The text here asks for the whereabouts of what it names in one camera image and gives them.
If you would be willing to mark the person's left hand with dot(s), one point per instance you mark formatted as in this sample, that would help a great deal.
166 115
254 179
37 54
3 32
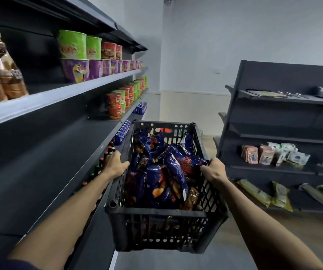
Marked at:
113 165

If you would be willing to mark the person's right hand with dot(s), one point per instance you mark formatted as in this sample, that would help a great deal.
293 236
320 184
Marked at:
215 172

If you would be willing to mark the person's right thumb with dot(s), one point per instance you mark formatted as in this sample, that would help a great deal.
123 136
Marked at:
204 169

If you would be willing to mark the person's left thumb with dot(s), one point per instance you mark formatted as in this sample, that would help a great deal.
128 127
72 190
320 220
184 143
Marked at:
124 165

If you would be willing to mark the black plastic crate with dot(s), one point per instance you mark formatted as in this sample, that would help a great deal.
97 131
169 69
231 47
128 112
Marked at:
164 222

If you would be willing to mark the person's left forearm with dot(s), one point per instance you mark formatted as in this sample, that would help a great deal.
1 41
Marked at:
65 216

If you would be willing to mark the person's right forearm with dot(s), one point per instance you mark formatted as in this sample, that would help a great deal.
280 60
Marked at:
263 224

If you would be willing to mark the row of dark glass bottles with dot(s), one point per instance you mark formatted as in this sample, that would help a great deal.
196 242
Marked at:
105 160

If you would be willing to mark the row of blue cans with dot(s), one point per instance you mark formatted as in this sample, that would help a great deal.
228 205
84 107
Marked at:
140 108
121 133

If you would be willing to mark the pile of blue snack packets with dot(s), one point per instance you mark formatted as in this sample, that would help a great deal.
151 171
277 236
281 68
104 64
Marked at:
161 179

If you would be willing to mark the pink packets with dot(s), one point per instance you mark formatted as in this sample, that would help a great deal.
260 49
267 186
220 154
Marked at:
266 156
250 154

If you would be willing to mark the long green packet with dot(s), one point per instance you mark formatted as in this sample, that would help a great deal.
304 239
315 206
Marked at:
319 197
256 194
282 196

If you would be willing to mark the group of red green cups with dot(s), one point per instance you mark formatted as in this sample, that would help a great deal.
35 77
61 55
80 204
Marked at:
115 105

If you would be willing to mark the white and green packets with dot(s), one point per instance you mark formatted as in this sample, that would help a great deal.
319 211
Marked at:
294 157

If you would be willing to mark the row of purple noodle cups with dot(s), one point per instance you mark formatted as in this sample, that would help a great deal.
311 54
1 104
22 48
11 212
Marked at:
75 70

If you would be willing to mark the red cup noodle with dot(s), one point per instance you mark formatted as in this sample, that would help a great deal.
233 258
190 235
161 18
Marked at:
108 51
119 52

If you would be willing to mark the metal cutlery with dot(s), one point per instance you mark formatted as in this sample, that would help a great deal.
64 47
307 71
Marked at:
291 94

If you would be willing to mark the dark grey freestanding shelf unit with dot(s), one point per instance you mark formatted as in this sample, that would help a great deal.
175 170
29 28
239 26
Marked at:
277 75

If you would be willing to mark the green cup noodle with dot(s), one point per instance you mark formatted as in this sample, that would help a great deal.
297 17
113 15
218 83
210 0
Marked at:
71 44
94 48

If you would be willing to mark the dark blue shirt sleeve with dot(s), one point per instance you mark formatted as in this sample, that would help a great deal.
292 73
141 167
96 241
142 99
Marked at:
17 265

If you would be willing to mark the dark grey wall shelving unit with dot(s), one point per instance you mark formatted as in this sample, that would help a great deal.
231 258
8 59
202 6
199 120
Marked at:
37 154

